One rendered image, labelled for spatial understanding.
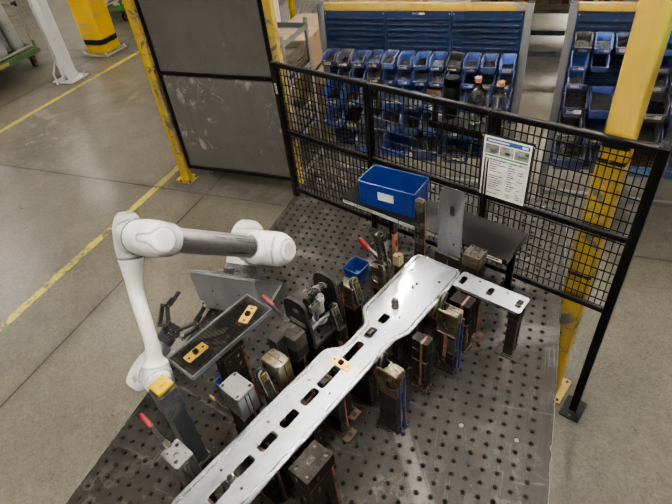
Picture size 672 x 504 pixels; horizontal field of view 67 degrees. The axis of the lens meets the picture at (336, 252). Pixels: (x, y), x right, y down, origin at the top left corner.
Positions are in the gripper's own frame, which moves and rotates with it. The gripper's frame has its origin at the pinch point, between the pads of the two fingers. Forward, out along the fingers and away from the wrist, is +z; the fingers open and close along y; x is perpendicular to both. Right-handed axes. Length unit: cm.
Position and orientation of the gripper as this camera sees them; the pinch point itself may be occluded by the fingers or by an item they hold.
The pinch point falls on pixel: (190, 301)
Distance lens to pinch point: 230.3
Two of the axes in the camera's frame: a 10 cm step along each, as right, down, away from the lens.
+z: 5.0, -8.3, 2.4
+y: 6.6, 5.5, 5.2
